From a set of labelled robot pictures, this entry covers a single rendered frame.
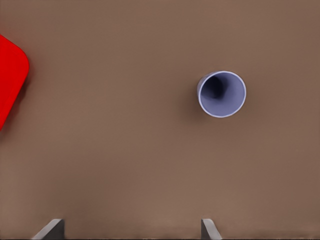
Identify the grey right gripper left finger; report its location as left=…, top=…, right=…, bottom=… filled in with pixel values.
left=31, top=218, right=66, bottom=240

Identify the red tray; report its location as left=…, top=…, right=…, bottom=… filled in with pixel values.
left=0, top=33, right=31, bottom=132

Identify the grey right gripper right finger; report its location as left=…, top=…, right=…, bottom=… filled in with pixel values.
left=201, top=218, right=222, bottom=240

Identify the lavender blue cup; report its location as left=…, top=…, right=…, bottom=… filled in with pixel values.
left=196, top=70, right=247, bottom=119

